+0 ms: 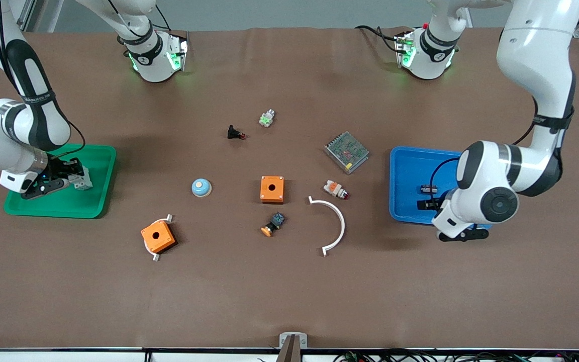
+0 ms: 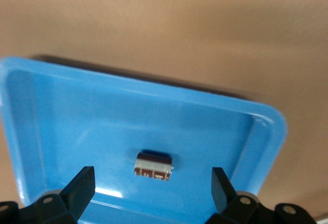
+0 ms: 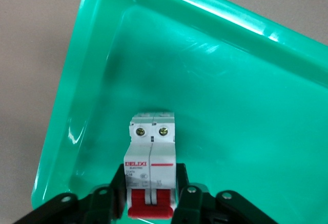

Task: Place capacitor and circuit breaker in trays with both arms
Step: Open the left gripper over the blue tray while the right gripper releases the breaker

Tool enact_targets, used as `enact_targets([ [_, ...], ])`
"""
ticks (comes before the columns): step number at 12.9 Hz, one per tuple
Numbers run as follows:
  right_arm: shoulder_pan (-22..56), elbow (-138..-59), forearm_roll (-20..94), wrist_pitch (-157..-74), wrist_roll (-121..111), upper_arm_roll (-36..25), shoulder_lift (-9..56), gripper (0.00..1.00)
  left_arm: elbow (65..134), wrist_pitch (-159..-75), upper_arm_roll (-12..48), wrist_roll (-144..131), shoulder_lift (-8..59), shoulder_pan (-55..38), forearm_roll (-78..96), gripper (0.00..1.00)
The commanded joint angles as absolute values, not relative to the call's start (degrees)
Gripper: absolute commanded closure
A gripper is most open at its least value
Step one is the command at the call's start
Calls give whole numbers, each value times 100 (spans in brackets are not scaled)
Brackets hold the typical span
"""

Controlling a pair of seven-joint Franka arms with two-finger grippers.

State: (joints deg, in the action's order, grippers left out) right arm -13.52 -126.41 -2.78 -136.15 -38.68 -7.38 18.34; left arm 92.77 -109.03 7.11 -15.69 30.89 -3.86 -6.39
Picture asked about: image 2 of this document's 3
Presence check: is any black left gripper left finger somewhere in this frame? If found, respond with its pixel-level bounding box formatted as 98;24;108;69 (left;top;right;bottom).
0;166;96;224

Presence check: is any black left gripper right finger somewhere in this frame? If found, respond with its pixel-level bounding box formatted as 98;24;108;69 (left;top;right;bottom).
204;167;317;224

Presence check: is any dark brown cylindrical capacitor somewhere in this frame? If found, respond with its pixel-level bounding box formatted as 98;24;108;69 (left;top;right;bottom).
133;152;175;182

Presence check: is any blue plastic tray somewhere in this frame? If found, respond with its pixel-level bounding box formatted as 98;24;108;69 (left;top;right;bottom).
0;56;287;224

